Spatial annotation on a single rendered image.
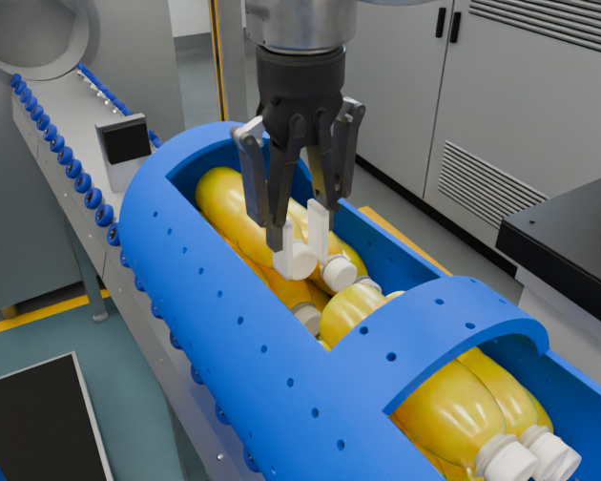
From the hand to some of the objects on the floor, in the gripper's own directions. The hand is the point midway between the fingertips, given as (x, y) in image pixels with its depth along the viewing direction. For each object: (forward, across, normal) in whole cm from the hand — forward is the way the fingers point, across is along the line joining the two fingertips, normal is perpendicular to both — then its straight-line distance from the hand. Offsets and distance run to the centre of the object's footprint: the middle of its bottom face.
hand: (300, 240), depth 56 cm
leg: (+120, +6, -138) cm, 183 cm away
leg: (+120, +6, -40) cm, 126 cm away
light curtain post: (+120, -34, -84) cm, 150 cm away
